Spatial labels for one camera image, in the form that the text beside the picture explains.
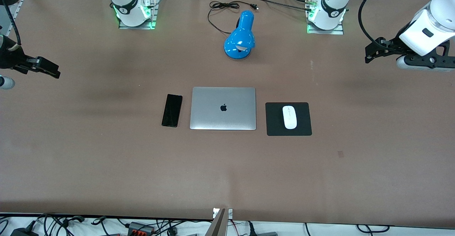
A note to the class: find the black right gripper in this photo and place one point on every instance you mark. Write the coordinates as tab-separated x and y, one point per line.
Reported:
8	57

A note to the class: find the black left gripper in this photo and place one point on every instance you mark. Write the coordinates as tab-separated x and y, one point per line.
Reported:
392	44

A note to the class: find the white computer mouse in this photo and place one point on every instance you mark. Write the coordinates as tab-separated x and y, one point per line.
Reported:
290	117

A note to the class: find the black smartphone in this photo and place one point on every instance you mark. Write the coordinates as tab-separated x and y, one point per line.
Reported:
172	110

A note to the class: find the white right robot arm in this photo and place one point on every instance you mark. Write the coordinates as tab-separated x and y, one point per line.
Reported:
126	5

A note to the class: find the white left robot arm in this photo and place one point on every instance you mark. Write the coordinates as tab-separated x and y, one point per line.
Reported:
426	30

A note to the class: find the black mouse pad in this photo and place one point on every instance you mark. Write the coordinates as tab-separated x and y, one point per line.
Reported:
273	122

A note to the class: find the blue desk lamp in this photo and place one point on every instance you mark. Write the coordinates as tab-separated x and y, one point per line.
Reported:
241	33

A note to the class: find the black power adapter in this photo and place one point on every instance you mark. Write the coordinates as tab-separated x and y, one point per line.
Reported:
21	231

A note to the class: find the silver closed laptop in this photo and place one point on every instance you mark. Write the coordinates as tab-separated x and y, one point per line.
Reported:
223	118

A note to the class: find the black red connector block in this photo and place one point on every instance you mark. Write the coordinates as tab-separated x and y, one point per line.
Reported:
140	229

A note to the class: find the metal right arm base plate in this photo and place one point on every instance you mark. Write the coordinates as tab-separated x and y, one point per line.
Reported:
153	15

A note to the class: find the grey camera stand post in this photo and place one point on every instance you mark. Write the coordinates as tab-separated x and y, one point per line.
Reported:
217	225

